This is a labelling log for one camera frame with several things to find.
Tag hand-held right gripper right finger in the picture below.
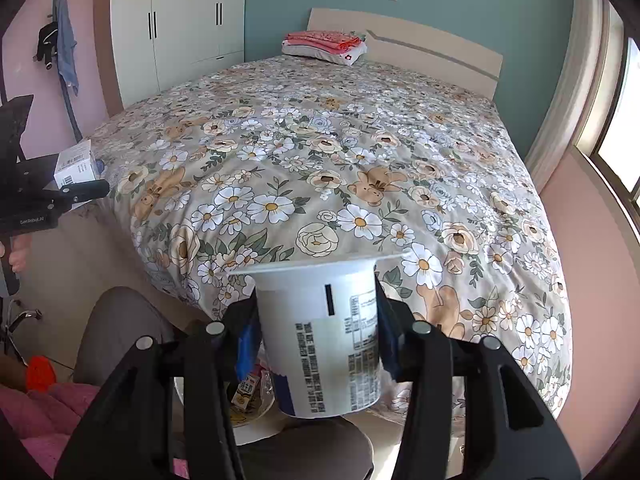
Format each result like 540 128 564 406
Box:
375 280 583 480

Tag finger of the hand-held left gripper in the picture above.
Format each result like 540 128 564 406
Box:
52 179 111 209

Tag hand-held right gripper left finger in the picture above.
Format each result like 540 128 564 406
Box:
55 287 262 480

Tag small white box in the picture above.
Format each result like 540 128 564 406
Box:
54 139 99 189

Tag white plastic bin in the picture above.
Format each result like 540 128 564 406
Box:
172 365 287 447

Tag white plastic cup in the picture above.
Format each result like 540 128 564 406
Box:
232 254 404 419

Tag person's left hand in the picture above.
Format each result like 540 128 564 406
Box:
7 234 32 272

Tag yellow drink carton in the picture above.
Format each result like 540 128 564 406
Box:
231 365 264 414

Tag blue hanging garment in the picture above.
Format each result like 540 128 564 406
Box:
52 0 81 99

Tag black hanging item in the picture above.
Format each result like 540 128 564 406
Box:
37 22 61 69

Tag orange cloth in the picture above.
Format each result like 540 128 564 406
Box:
26 356 57 392

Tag bed with floral cover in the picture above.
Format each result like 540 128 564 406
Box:
87 55 574 422

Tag white wardrobe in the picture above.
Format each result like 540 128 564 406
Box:
110 0 249 109

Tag pink blanket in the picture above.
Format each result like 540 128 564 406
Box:
0 384 102 479

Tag white pillow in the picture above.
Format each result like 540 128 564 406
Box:
281 40 369 66

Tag folded pink clothes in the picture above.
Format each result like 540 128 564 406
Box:
284 30 366 54

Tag beige bed headboard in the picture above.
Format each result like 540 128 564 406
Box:
306 7 504 99

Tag window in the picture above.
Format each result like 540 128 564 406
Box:
574 35 640 222

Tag beige window trim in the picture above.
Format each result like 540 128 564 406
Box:
525 0 609 194

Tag dark hanging strap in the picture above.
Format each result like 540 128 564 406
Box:
59 72 84 142

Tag metal chair frame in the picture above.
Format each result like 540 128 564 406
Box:
0 299 44 367

